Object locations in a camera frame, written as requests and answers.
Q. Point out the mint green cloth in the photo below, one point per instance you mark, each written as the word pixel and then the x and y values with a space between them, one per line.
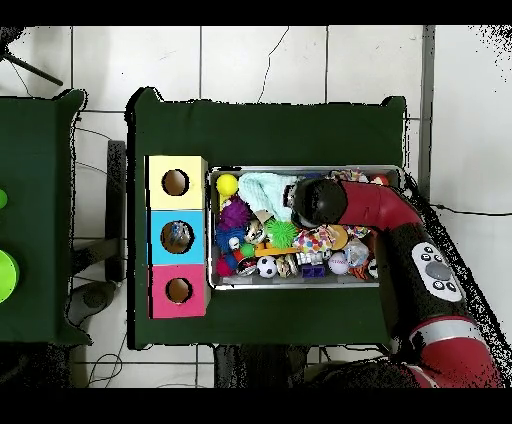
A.
pixel 260 190

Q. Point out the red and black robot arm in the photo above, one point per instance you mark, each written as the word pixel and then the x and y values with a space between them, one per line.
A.
pixel 420 280

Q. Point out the shallow metal mesh bin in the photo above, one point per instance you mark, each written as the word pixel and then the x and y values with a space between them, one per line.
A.
pixel 256 284

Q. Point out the wooden box with three holes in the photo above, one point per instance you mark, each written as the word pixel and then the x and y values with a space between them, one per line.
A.
pixel 178 202

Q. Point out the purple spiky ball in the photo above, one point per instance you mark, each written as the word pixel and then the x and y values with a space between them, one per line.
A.
pixel 235 212

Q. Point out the yellow smooth ball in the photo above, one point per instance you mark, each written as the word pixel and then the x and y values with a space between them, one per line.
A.
pixel 227 184

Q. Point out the black and white soccer ball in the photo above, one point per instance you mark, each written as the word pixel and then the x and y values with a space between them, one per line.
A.
pixel 267 266

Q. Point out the tan foam ball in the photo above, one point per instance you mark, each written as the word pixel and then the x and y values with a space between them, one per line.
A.
pixel 339 236

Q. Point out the dark green side table cloth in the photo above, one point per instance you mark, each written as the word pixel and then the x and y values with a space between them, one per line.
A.
pixel 32 200

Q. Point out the small bright green object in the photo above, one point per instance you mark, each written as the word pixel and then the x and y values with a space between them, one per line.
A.
pixel 2 198

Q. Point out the large bright green cup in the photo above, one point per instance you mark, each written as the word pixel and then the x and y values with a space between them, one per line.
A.
pixel 7 276

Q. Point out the black tripod leg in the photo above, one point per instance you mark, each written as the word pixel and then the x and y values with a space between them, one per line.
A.
pixel 36 72

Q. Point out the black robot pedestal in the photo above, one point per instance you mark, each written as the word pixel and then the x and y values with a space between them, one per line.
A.
pixel 256 366

